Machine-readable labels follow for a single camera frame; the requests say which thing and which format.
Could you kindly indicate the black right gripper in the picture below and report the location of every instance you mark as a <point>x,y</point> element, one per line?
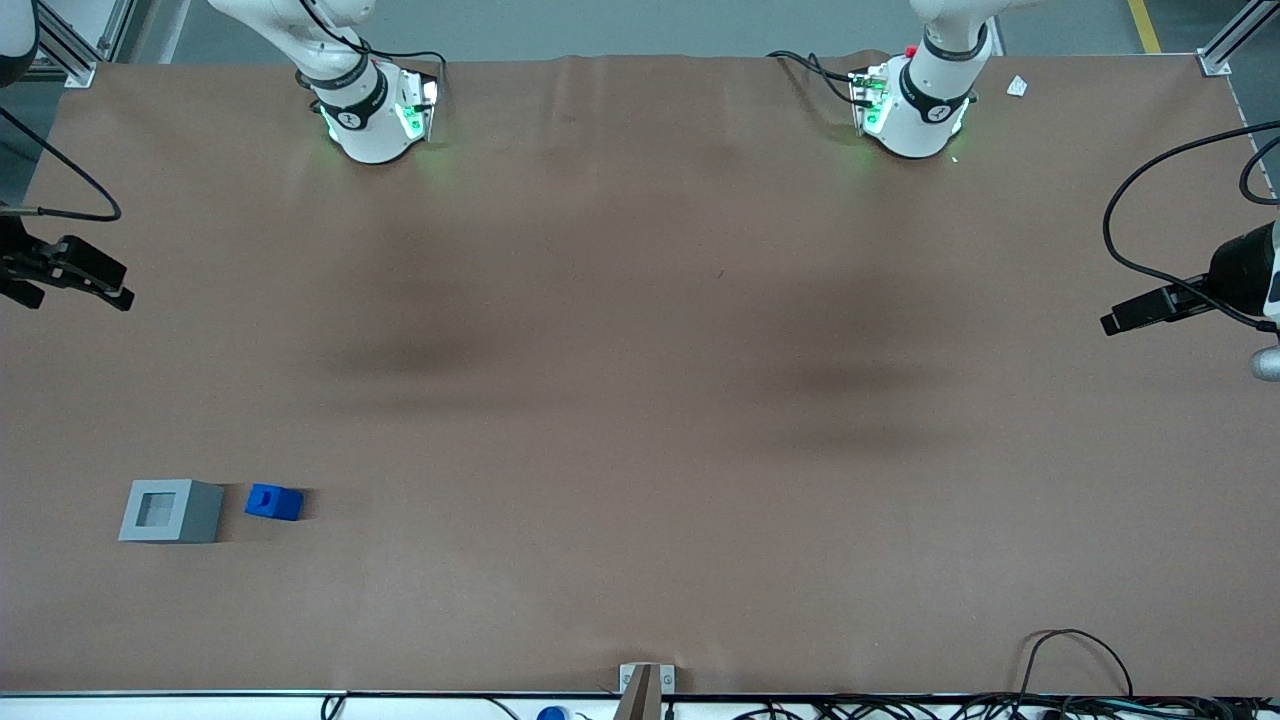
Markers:
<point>14,258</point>

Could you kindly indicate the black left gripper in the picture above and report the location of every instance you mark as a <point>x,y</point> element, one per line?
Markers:
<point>1236,271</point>

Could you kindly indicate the blue plastic insert part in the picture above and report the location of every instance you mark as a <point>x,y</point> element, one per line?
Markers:
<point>280,505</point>

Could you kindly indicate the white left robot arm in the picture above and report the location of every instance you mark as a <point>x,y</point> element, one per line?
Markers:
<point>925,120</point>

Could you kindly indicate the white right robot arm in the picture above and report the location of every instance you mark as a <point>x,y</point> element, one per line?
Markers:
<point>370,125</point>

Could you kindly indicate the gray square base block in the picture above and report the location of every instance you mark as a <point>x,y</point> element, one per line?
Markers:
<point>195,515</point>

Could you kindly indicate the white paper scrap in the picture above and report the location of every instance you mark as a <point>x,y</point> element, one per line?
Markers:
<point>1017,87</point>

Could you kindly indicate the brown table mat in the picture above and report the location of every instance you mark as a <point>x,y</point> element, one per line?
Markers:
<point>640,450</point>

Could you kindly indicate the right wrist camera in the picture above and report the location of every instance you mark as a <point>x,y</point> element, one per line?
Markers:
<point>20,294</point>

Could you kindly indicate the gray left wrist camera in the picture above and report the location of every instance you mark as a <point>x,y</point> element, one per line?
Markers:
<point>1266,364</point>

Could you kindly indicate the aluminium frame profile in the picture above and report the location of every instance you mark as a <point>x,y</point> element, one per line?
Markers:
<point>70,50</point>
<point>1225,45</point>

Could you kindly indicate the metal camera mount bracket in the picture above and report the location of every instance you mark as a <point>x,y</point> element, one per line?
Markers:
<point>640,690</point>

